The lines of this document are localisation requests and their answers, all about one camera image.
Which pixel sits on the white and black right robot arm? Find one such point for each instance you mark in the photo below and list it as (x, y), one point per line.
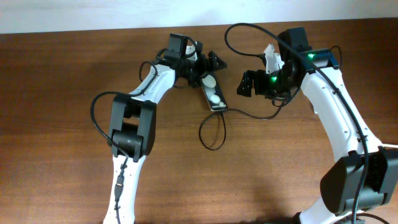
(365, 172)

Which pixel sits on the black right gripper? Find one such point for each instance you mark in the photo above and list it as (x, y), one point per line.
(260, 88)

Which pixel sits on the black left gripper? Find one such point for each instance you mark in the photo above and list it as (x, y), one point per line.
(203, 67)

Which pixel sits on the black smartphone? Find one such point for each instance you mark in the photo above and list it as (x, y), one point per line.
(213, 93)

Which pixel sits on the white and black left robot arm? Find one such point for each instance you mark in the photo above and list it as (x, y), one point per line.
(132, 124)

